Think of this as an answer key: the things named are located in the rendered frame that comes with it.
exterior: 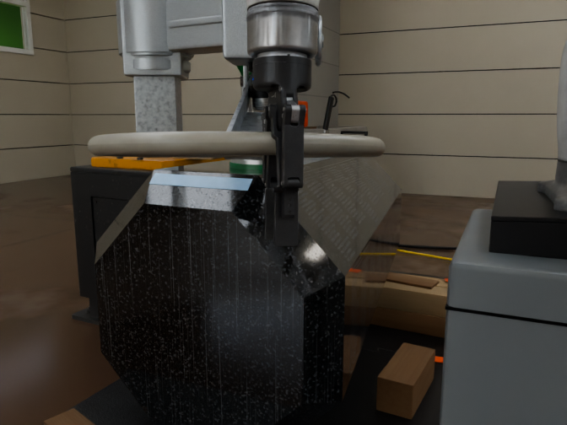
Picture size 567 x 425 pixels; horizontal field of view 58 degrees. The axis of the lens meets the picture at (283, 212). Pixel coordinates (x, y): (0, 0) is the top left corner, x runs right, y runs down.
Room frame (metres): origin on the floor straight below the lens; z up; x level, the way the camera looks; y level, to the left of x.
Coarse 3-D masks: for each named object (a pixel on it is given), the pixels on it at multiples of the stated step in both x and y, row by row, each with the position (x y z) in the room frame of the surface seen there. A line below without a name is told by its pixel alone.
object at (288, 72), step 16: (256, 64) 0.66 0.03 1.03; (272, 64) 0.64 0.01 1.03; (288, 64) 0.64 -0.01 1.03; (304, 64) 0.65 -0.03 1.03; (256, 80) 0.65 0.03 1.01; (272, 80) 0.64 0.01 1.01; (288, 80) 0.64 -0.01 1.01; (304, 80) 0.65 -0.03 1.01; (272, 96) 0.68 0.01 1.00; (288, 96) 0.64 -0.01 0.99
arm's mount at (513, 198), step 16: (496, 192) 0.81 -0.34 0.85; (512, 192) 0.80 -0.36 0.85; (528, 192) 0.79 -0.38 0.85; (496, 208) 0.68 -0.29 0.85; (512, 208) 0.68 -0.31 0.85; (528, 208) 0.67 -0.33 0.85; (544, 208) 0.67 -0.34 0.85; (496, 224) 0.63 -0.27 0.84; (512, 224) 0.63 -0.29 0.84; (528, 224) 0.62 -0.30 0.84; (544, 224) 0.61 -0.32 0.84; (560, 224) 0.60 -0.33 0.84; (496, 240) 0.63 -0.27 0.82; (512, 240) 0.63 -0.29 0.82; (528, 240) 0.62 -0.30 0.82; (544, 240) 0.61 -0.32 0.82; (560, 240) 0.60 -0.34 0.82; (544, 256) 0.61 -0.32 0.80; (560, 256) 0.60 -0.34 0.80
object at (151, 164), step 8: (96, 160) 2.37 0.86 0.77; (104, 160) 2.35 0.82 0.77; (112, 160) 2.33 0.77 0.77; (120, 160) 2.31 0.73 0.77; (128, 160) 2.29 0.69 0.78; (136, 160) 2.27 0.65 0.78; (144, 160) 2.25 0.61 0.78; (152, 160) 2.24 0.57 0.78; (160, 160) 2.24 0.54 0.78; (168, 160) 2.24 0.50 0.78; (176, 160) 2.24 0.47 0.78; (184, 160) 2.29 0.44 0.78; (192, 160) 2.33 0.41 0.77; (200, 160) 2.38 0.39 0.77; (208, 160) 2.44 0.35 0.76; (216, 160) 2.50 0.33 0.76; (128, 168) 2.29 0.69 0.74; (136, 168) 2.27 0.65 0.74; (144, 168) 2.24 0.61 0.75; (152, 168) 2.22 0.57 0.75; (160, 168) 2.20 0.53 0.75
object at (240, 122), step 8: (240, 80) 1.72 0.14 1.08; (248, 80) 1.64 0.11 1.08; (248, 88) 1.54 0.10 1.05; (248, 96) 1.52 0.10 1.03; (240, 104) 1.36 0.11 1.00; (248, 104) 1.52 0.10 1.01; (240, 112) 1.33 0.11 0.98; (248, 112) 1.45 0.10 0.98; (256, 112) 1.45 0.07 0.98; (232, 120) 1.23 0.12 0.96; (240, 120) 1.33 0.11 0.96; (248, 120) 1.38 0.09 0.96; (256, 120) 1.38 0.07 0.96; (232, 128) 1.17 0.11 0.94; (240, 128) 1.31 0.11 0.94; (248, 128) 1.31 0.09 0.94; (256, 128) 1.31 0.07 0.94
